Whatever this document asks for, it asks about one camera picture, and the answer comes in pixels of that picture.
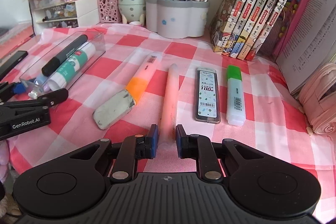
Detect green glue stick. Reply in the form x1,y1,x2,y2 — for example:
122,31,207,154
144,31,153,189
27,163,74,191
47,42,96,91

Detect clear plastic organizer tray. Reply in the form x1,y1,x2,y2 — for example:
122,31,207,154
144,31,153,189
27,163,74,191
19,30,105,99

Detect black marker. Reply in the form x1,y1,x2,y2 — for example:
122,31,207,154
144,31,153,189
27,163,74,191
42,34,88,77

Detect pink highlighter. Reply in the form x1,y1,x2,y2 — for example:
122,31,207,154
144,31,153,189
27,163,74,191
158,64,179,149

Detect green highlighter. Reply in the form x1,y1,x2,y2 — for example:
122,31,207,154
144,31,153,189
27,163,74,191
226,65,246,126

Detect orange highlighter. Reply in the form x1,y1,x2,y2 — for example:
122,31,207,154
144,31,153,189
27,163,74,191
125,52,162,105

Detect light blue highlighter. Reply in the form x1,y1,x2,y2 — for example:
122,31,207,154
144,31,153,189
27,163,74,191
32,73,48,86

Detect black smartphone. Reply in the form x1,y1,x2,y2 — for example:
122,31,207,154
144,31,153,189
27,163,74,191
0,51,28,80

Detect pencil lead refill case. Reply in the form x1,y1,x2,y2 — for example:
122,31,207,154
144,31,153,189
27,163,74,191
195,67,221,124

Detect white used eraser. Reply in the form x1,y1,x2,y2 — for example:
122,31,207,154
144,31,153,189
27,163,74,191
92,89,135,130

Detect pink storage box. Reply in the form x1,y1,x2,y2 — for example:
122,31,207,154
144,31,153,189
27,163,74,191
1,23,34,59

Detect pink checkered tablecloth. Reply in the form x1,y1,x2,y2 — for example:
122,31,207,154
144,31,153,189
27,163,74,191
1,24,335,221

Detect white drawer organizer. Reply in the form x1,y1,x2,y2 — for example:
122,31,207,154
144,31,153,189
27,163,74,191
28,0,100,35

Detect cream spine comic book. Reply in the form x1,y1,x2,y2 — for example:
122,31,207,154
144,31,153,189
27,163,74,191
229,0,282,59

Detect pink perforated pen holder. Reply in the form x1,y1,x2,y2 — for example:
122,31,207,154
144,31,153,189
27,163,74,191
97,0,122,23

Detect white spine comic book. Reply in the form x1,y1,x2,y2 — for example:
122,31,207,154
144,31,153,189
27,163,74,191
244,0,287,61

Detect green egg pen holder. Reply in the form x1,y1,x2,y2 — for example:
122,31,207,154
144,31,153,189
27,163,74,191
118,0,146,26

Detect pink pencil case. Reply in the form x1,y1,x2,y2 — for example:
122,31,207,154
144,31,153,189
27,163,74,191
298,63,335,135

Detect white flower pen holder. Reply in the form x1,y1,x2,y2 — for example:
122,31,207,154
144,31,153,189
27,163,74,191
146,0,210,39

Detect pink comic book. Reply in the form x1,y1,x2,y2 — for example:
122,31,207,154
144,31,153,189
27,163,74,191
210,0,246,52

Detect pink abacus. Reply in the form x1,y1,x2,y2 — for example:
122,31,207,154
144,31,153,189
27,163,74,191
260,0,309,60

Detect red spine comic book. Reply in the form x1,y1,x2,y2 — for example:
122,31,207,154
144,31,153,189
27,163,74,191
236,0,278,60

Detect blue spine comic book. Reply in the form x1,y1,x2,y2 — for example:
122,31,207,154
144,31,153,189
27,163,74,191
223,0,258,58

